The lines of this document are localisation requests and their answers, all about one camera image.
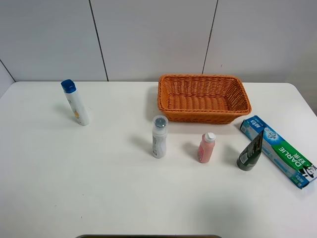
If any white bottle blue cap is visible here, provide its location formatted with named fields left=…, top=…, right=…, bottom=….
left=61, top=79, right=90, bottom=126

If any green Darlie toothpaste box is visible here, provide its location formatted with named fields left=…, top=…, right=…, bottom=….
left=240, top=116, right=317, bottom=189

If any pink bottle white cap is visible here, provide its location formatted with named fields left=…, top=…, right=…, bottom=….
left=198, top=132, right=216, bottom=163

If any white bottle clear cap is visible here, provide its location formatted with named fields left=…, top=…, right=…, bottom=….
left=152, top=116, right=168, bottom=159

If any orange wicker basket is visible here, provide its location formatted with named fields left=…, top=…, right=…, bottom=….
left=157, top=74, right=252, bottom=124

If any dark green tube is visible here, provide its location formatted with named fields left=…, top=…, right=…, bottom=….
left=237, top=130, right=264, bottom=171

